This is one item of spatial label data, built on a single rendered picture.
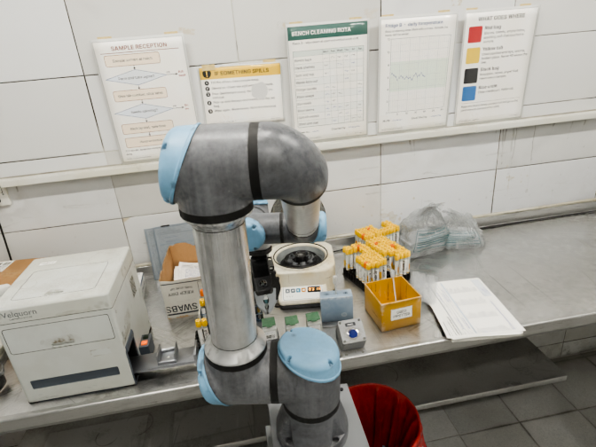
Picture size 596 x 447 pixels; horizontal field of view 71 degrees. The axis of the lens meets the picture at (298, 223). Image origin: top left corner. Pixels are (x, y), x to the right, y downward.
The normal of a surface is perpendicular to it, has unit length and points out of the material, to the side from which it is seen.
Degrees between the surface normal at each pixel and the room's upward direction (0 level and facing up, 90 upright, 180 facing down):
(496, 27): 93
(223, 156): 68
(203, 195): 93
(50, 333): 90
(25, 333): 90
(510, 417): 0
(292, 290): 25
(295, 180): 109
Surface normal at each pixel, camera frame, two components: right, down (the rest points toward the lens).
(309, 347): 0.09, -0.90
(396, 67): 0.18, 0.43
